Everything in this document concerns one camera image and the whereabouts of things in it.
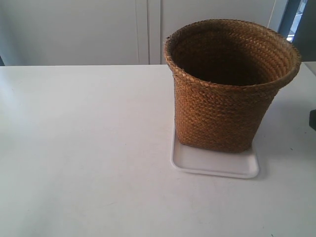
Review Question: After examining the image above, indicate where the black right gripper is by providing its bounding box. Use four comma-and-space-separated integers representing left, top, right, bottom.
309, 109, 316, 130

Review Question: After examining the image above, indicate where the brown woven wicker basket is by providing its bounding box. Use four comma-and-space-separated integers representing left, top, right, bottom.
164, 19, 301, 153

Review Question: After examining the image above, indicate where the white rectangular plastic tray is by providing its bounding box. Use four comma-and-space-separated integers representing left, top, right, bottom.
170, 126, 260, 179

